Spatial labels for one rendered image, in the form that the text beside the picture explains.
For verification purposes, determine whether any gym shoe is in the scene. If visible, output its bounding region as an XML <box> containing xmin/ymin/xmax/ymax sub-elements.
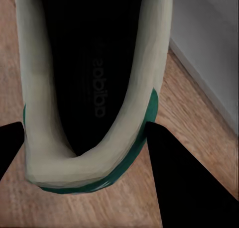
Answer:
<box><xmin>15</xmin><ymin>0</ymin><xmax>173</xmax><ymax>195</ymax></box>

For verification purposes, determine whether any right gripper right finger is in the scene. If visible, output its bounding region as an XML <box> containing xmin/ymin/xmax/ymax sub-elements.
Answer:
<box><xmin>147</xmin><ymin>121</ymin><xmax>239</xmax><ymax>228</ymax></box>

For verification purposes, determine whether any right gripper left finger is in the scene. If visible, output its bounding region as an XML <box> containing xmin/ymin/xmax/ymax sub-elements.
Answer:
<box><xmin>0</xmin><ymin>122</ymin><xmax>24</xmax><ymax>180</ymax></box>

